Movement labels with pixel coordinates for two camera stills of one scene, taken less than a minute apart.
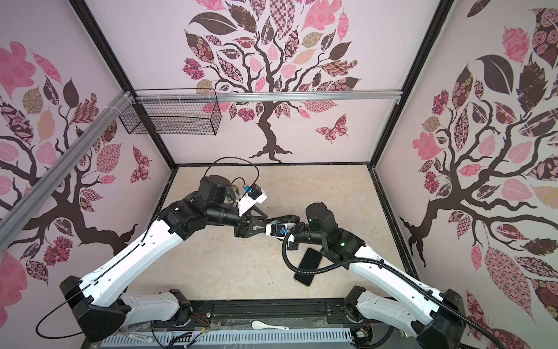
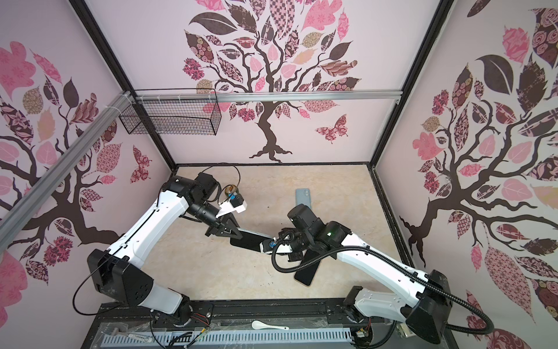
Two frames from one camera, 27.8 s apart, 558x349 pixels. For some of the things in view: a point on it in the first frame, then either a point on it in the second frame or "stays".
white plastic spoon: (260, 325) stays
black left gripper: (244, 228) -> (224, 223)
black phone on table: (310, 261) stays
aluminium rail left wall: (34, 196) stays
